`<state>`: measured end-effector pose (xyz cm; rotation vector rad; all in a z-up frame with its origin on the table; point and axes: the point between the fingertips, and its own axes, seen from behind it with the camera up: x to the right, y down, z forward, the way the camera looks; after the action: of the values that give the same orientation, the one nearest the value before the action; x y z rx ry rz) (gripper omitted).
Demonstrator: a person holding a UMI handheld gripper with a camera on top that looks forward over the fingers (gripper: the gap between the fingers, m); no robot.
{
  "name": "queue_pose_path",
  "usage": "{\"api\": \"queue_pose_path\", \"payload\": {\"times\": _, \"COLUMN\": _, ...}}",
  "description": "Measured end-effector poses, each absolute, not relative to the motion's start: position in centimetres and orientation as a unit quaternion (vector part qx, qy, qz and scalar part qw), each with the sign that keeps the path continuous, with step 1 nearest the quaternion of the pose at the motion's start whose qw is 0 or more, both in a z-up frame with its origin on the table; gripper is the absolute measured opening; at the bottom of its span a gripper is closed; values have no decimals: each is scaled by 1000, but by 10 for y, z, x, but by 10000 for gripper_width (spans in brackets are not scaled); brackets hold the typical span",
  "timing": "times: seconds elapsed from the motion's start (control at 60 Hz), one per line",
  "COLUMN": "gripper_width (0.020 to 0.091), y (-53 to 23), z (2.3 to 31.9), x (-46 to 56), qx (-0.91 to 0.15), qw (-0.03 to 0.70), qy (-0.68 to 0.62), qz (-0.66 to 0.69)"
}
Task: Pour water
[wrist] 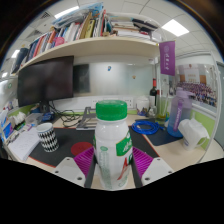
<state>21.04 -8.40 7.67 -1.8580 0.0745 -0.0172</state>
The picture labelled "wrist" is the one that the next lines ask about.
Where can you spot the white lidded jar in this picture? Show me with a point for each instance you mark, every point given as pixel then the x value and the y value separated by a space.
pixel 142 106

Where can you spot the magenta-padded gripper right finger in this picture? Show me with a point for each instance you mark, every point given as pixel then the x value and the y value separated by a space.
pixel 156 170

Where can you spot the grey metal laptop stand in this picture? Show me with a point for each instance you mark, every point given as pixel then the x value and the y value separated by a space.
pixel 87 121

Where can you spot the black desk mat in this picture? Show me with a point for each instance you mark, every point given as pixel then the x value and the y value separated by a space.
pixel 66 136

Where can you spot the white plastic jug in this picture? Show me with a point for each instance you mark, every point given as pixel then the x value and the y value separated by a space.
pixel 193 133

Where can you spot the purple water bottle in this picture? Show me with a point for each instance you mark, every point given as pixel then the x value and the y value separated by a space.
pixel 178 113

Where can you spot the white bottle with green cap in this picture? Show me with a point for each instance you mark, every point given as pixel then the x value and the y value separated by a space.
pixel 111 143

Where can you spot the clear plastic container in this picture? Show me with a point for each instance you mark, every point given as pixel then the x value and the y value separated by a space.
pixel 33 118

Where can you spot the dark blue mouse pad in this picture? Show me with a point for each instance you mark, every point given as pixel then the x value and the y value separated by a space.
pixel 160 138

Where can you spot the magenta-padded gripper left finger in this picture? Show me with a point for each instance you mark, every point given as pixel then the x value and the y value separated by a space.
pixel 68 168

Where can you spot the flat round red coaster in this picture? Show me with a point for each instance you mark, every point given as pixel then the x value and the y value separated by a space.
pixel 80 147

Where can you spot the black computer monitor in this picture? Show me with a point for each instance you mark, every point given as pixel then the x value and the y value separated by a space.
pixel 45 81

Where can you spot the purple hanging banner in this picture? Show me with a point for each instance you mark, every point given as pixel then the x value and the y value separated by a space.
pixel 167 58

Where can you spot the shelf unit with books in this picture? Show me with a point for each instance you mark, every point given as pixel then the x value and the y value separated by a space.
pixel 90 45

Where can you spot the dark wine bottle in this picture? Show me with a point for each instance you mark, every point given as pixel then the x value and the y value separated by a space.
pixel 153 93

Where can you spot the white paper notebook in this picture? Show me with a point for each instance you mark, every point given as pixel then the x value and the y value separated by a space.
pixel 23 145

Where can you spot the group photo poster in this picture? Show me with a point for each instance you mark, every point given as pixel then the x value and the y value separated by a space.
pixel 196 90

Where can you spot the small blue box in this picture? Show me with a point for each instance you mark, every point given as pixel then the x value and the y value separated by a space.
pixel 48 116

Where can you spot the blue tissue box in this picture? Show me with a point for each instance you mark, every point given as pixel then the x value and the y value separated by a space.
pixel 7 128

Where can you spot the black and white checkered mug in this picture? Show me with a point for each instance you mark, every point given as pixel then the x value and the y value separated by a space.
pixel 48 138

